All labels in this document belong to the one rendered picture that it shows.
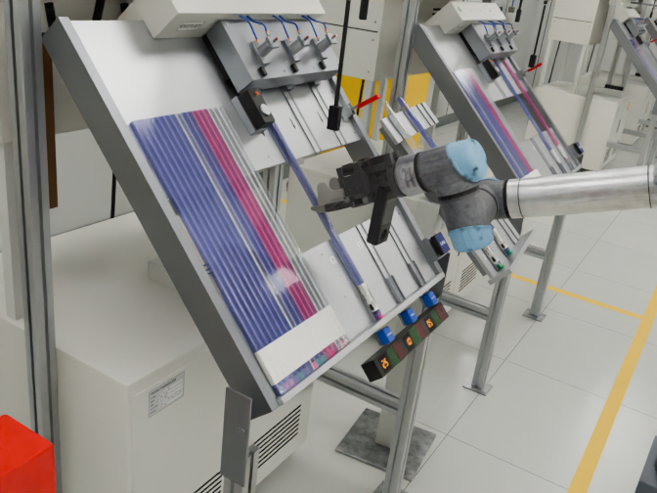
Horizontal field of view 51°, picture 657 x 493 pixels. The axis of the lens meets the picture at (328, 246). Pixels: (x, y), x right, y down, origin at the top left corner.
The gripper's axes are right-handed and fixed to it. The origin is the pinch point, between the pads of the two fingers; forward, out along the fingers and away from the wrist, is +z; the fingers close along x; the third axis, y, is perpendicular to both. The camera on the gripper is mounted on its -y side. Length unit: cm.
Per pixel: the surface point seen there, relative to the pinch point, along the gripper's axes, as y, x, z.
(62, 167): 38, -78, 182
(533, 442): -100, -86, 6
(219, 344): -13.5, 37.9, -0.1
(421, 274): -22.3, -23.2, -5.5
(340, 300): -17.5, 7.3, -3.4
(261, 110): 21.9, 6.6, 1.8
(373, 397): -56, -32, 24
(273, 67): 30.0, -2.5, 2.6
